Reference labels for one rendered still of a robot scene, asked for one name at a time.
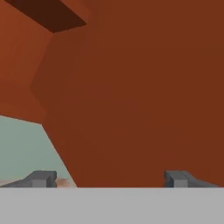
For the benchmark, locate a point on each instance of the brown wooden cabinet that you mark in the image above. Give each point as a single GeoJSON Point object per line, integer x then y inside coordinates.
{"type": "Point", "coordinates": [20, 67]}

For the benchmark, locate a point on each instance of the brown wooden cabinet door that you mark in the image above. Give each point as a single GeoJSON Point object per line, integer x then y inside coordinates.
{"type": "Point", "coordinates": [140, 96]}

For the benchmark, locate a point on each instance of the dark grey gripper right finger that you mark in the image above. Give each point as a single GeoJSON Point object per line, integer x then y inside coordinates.
{"type": "Point", "coordinates": [179, 178]}

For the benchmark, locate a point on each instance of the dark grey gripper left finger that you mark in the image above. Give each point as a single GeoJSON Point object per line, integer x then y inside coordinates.
{"type": "Point", "coordinates": [38, 178]}

